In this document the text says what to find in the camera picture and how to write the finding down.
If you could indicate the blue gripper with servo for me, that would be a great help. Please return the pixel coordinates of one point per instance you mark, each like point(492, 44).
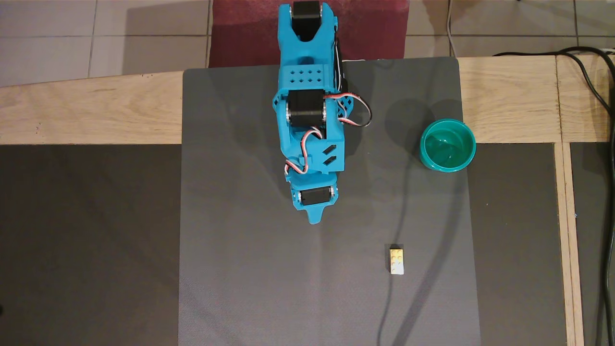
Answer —
point(314, 197)

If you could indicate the yellow lego brick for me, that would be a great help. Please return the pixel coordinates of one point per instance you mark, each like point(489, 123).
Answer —
point(397, 262)

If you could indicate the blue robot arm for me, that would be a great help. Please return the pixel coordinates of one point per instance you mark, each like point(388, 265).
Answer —
point(307, 53)

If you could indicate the grey rubber mat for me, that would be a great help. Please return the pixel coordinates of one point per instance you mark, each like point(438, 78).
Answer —
point(240, 240)

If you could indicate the green plastic cup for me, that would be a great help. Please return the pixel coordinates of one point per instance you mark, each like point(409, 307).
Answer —
point(449, 149)

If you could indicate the dark red cloth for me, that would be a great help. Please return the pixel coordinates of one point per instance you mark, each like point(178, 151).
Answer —
point(240, 33)

